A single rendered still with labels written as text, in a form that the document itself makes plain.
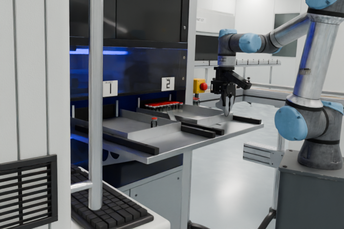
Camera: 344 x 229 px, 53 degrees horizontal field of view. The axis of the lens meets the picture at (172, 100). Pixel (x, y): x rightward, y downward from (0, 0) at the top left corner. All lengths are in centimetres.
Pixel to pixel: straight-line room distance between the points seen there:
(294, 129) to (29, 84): 84
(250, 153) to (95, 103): 192
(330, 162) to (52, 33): 102
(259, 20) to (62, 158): 997
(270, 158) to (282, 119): 122
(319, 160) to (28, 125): 99
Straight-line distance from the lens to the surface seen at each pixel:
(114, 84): 137
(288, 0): 1014
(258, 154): 243
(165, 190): 173
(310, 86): 116
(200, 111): 164
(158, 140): 115
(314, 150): 131
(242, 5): 1076
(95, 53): 62
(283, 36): 140
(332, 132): 131
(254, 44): 136
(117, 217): 78
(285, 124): 119
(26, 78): 57
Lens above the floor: 118
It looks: 9 degrees down
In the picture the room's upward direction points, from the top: 2 degrees clockwise
